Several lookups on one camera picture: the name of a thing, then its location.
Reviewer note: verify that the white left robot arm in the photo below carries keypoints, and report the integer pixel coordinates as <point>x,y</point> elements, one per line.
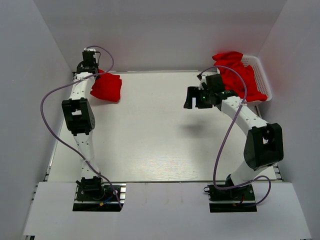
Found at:
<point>80,121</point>

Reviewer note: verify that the red t-shirt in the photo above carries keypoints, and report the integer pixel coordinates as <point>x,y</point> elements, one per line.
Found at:
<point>107,87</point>

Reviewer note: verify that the white plastic basket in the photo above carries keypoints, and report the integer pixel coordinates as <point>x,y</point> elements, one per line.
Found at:
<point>259,76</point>

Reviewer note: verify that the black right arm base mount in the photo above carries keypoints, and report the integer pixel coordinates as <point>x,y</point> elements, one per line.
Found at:
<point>237,200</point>

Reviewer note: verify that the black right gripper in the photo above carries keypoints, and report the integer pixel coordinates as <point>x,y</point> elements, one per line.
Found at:
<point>192,92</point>

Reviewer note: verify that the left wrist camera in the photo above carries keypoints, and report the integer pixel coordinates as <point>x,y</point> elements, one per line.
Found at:
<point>89,53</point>

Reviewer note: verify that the red t-shirts pile in basket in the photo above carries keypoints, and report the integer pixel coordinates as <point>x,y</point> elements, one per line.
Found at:
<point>232,59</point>

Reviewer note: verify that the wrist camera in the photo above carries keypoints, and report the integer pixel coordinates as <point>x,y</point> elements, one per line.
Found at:
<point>89,53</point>
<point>203,82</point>

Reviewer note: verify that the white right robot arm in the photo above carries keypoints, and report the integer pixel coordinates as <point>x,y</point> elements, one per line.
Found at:
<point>264,141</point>

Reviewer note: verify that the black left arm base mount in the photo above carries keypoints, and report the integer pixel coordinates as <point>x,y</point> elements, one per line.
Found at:
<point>105,201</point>

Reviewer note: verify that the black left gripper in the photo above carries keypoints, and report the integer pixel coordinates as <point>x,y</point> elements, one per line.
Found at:
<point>96,65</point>

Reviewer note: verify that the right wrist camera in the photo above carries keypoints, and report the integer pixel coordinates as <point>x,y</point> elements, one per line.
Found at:
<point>203,82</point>

